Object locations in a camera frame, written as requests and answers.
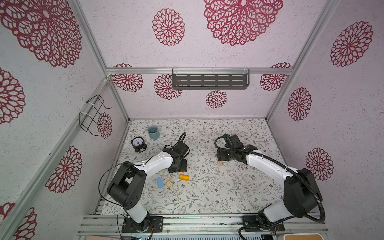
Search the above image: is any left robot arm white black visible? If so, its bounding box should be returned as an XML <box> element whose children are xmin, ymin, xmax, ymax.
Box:
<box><xmin>107</xmin><ymin>146</ymin><xmax>190</xmax><ymax>226</ymax></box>

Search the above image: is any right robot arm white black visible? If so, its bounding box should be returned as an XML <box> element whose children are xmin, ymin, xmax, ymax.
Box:
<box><xmin>217</xmin><ymin>145</ymin><xmax>326</xmax><ymax>228</ymax></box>

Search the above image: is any orange cylinder block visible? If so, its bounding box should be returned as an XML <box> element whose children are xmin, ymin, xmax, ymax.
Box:
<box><xmin>179</xmin><ymin>174</ymin><xmax>190</xmax><ymax>182</ymax></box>

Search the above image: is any light blue rectangular block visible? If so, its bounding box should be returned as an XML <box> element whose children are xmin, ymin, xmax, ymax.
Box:
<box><xmin>156</xmin><ymin>178</ymin><xmax>165</xmax><ymax>189</ymax></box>

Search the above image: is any teal ceramic cup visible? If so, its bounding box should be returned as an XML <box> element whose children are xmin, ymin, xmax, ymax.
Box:
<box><xmin>148</xmin><ymin>126</ymin><xmax>160</xmax><ymax>141</ymax></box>

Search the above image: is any black alarm clock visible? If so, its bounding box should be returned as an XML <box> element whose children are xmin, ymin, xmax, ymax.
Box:
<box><xmin>131</xmin><ymin>137</ymin><xmax>147</xmax><ymax>153</ymax></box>

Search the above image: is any orange white box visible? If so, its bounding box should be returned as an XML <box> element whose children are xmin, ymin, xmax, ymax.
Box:
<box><xmin>278</xmin><ymin>233</ymin><xmax>324</xmax><ymax>240</ymax></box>

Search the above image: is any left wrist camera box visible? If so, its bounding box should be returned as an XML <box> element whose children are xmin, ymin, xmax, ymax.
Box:
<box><xmin>173</xmin><ymin>142</ymin><xmax>190</xmax><ymax>159</ymax></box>

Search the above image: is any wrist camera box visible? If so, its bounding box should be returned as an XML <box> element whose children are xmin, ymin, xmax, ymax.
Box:
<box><xmin>173</xmin><ymin>142</ymin><xmax>190</xmax><ymax>159</ymax></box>
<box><xmin>224</xmin><ymin>134</ymin><xmax>244</xmax><ymax>149</ymax></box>

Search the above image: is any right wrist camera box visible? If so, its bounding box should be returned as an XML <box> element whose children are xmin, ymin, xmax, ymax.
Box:
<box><xmin>224</xmin><ymin>134</ymin><xmax>244</xmax><ymax>149</ymax></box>

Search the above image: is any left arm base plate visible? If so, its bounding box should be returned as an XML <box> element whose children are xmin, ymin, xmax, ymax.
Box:
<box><xmin>122</xmin><ymin>216</ymin><xmax>164</xmax><ymax>233</ymax></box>

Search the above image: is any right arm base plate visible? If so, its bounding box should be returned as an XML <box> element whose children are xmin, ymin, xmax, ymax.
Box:
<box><xmin>242</xmin><ymin>215</ymin><xmax>286</xmax><ymax>232</ymax></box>

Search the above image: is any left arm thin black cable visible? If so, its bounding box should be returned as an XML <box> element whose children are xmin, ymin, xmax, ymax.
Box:
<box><xmin>98</xmin><ymin>155</ymin><xmax>154</xmax><ymax>232</ymax></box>

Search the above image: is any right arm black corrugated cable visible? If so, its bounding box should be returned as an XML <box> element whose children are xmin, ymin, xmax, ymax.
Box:
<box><xmin>214</xmin><ymin>135</ymin><xmax>327</xmax><ymax>240</ymax></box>

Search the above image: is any dark grey wall shelf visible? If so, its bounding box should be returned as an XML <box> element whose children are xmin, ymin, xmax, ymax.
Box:
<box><xmin>171</xmin><ymin>69</ymin><xmax>250</xmax><ymax>90</ymax></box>

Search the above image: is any black wire wall rack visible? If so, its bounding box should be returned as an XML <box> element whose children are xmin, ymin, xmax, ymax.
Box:
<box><xmin>78</xmin><ymin>95</ymin><xmax>113</xmax><ymax>139</ymax></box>

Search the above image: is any aluminium front rail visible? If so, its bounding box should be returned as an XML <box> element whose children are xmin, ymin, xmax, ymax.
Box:
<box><xmin>76</xmin><ymin>214</ymin><xmax>330</xmax><ymax>239</ymax></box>

